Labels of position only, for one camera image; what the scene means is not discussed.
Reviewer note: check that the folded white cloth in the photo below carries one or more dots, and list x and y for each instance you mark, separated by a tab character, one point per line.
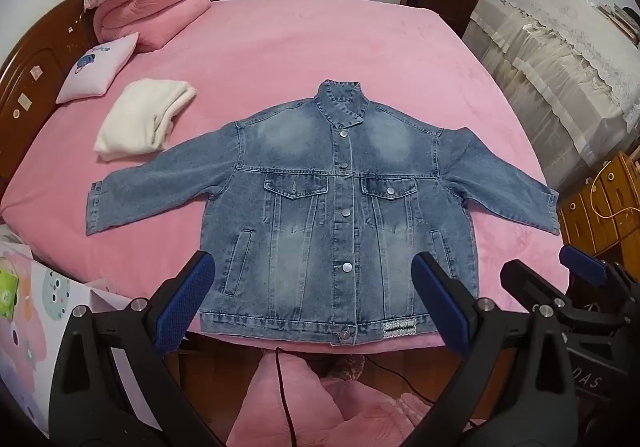
135	117

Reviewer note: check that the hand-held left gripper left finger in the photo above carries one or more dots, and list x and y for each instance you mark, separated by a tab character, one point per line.
182	297

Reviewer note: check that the pink plush cloth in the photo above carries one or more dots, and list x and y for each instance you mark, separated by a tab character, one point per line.
360	407

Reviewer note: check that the furniture under white lace cover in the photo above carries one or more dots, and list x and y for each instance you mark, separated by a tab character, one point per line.
550	52

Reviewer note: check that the small printed pillow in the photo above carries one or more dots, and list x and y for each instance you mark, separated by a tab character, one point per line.
95	67

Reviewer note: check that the pink bed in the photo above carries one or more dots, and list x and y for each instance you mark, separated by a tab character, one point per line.
300	42

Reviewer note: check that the wooden headboard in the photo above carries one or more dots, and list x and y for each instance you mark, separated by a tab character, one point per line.
30	77

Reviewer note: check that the folded pink quilt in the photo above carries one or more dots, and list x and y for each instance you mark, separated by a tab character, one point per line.
160	2

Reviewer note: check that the cartoon printed cloth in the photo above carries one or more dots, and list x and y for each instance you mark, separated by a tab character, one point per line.
30	337

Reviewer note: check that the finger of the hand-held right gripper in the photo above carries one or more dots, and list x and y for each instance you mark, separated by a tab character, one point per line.
582	264
525	284

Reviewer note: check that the wooden drawer cabinet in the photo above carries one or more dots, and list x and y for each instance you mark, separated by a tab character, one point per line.
600	227

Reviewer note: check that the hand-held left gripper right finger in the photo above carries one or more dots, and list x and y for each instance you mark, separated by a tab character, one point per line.
442	307

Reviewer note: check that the blue denim jacket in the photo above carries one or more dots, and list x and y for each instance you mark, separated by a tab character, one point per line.
310	227

